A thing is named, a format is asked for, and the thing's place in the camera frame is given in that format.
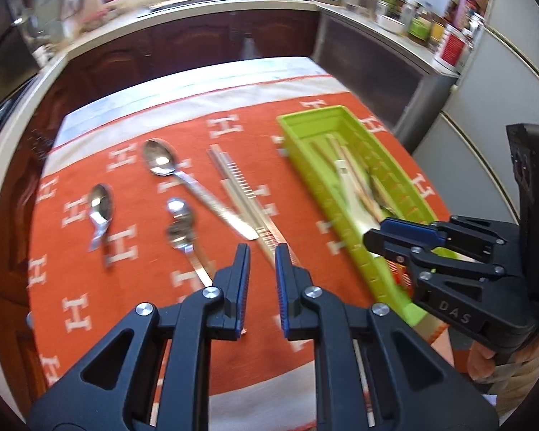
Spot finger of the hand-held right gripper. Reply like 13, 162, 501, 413
378, 214, 507, 262
363, 228, 507, 282

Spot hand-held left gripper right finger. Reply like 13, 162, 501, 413
274, 242, 499, 431

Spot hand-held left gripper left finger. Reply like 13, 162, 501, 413
27, 244, 252, 431

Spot steel fork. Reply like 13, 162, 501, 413
165, 222, 212, 289

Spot green plastic utensil tray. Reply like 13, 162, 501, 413
276, 105, 450, 328

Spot large steel spoon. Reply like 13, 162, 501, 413
143, 138, 260, 241

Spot short-handled steel spoon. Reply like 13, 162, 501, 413
87, 183, 115, 253

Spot person's right hand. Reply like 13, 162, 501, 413
467, 340, 499, 381

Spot orange patterned blanket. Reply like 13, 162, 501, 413
27, 74, 452, 431

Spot grey refrigerator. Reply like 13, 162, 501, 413
395, 0, 539, 243

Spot grey built-in appliance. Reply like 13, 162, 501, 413
314, 11, 459, 144

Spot red-labelled container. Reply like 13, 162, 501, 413
433, 24, 470, 70

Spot green-labelled bottle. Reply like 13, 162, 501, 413
409, 15, 432, 43

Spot white bowl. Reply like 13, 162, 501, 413
377, 14, 407, 34

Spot pale gridded table mat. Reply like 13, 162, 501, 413
56, 56, 333, 144

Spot dark wooden kitchen cabinets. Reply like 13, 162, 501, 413
0, 9, 322, 414

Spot white kitchen countertop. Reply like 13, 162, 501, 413
0, 0, 459, 216

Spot steel sink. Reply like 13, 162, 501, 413
137, 0, 234, 16

